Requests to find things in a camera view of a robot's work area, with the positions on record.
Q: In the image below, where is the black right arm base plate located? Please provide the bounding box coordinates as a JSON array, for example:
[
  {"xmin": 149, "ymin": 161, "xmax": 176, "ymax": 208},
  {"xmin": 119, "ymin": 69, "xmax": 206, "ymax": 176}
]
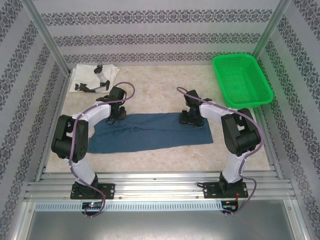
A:
[{"xmin": 203, "ymin": 181, "xmax": 248, "ymax": 200}]

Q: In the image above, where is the folded white printed t-shirt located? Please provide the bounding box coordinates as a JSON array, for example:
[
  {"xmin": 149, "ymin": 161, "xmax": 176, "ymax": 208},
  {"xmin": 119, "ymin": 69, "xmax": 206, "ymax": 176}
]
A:
[{"xmin": 69, "ymin": 63, "xmax": 121, "ymax": 95}]

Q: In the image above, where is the aluminium side rail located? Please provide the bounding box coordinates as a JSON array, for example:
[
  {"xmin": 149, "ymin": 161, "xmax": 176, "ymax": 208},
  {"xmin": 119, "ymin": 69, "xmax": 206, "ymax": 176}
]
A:
[
  {"xmin": 251, "ymin": 107, "xmax": 285, "ymax": 180},
  {"xmin": 36, "ymin": 71, "xmax": 73, "ymax": 182}
]

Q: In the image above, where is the white slotted cable duct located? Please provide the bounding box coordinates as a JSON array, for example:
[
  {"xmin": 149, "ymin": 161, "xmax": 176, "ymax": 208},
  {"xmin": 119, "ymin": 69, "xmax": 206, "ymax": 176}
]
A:
[{"xmin": 34, "ymin": 201, "xmax": 223, "ymax": 211}]

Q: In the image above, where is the aluminium frame post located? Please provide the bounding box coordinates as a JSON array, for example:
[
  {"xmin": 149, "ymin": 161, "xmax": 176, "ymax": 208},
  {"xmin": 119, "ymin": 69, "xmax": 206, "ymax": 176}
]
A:
[
  {"xmin": 250, "ymin": 0, "xmax": 301, "ymax": 61},
  {"xmin": 22, "ymin": 0, "xmax": 73, "ymax": 76}
]

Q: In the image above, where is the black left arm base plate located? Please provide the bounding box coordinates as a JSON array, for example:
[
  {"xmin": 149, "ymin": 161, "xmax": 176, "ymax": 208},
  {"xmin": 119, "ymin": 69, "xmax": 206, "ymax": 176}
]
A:
[{"xmin": 70, "ymin": 183, "xmax": 116, "ymax": 200}]

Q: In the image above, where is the grey metal shelf panel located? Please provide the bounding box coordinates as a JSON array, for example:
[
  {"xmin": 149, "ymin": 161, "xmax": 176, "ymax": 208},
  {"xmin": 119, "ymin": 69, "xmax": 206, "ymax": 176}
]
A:
[{"xmin": 27, "ymin": 211, "xmax": 301, "ymax": 240}]

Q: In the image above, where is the blue t-shirt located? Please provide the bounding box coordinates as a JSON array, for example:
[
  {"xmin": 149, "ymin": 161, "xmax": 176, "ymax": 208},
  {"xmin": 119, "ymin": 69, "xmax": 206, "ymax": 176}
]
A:
[{"xmin": 87, "ymin": 111, "xmax": 214, "ymax": 155}]

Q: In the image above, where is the aluminium mounting rail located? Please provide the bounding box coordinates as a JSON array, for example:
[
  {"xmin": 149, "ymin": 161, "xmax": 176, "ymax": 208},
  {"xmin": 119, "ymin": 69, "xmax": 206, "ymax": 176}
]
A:
[{"xmin": 23, "ymin": 170, "xmax": 294, "ymax": 201}]

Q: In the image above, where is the green plastic basket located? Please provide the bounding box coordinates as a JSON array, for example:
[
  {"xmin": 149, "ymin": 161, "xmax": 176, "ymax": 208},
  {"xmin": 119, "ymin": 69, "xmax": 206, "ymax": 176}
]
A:
[{"xmin": 211, "ymin": 52, "xmax": 274, "ymax": 110}]

